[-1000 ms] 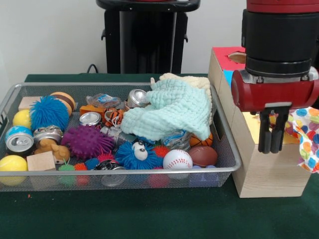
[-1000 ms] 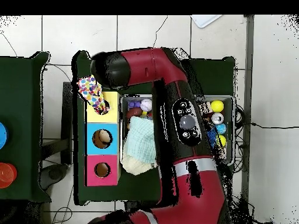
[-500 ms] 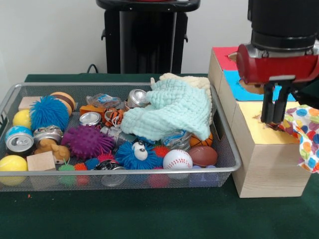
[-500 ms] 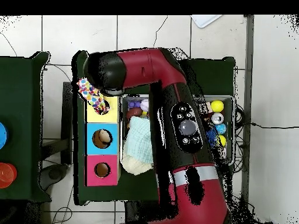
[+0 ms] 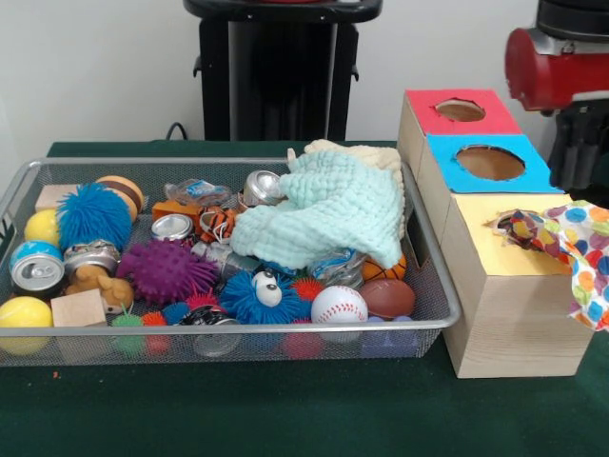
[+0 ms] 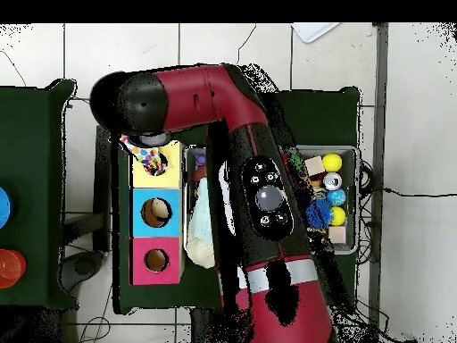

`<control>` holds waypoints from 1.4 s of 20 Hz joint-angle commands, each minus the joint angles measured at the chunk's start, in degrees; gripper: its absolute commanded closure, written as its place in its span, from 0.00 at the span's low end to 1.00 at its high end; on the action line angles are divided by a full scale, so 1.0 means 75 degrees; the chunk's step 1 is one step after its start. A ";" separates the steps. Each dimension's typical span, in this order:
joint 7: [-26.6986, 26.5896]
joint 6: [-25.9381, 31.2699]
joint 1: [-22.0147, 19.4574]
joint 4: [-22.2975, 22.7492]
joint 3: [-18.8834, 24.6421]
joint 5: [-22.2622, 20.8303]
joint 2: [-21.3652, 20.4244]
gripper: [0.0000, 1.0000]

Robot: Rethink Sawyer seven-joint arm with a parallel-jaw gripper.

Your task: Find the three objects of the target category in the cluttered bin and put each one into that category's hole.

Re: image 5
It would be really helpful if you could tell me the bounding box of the white toy baseball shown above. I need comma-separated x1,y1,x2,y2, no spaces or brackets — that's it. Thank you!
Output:
310,285,370,324

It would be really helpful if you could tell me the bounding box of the blue spiky pom ball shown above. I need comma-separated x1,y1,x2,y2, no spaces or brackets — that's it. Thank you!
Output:
55,183,134,251

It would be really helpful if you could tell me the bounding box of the dark green tablecloth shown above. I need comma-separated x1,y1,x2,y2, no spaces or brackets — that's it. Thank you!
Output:
568,183,609,209
0,140,609,457

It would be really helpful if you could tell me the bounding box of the wooden box with three holes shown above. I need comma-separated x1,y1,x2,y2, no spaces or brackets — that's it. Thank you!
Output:
396,88,596,380

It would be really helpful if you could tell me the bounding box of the toy burger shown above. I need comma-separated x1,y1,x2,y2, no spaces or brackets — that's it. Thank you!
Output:
94,174,146,223

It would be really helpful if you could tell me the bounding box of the purple spiky toy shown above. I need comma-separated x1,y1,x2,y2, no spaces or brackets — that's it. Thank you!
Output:
116,239,221,307

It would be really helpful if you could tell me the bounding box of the mint waffle cloth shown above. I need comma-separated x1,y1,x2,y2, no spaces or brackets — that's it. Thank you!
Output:
229,148,406,268

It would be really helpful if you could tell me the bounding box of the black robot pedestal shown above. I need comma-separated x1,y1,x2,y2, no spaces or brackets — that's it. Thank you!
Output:
183,0,384,142

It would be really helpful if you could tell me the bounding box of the silver drink can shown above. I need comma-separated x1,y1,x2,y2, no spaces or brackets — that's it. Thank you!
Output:
9,254,66,296

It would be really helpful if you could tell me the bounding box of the brown toy football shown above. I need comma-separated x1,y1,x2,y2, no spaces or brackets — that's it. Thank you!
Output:
359,278,418,319

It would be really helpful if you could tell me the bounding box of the wire mesh bin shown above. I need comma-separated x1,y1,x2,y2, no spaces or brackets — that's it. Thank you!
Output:
0,157,462,368

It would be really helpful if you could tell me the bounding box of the colourful dotted cloth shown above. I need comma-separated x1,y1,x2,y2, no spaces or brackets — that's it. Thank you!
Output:
497,199,609,333

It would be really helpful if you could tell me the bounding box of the blue fuzzy toy with eyes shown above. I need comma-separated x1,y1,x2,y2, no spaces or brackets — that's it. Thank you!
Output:
218,269,313,325

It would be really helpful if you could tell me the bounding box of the yellow ball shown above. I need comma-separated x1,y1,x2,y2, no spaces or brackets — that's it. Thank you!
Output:
0,296,54,356

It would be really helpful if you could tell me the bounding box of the cream waffle cloth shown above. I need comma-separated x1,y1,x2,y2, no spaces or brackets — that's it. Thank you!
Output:
304,138,406,229

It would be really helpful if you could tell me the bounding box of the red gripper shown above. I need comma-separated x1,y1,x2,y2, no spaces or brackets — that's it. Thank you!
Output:
503,27,609,189

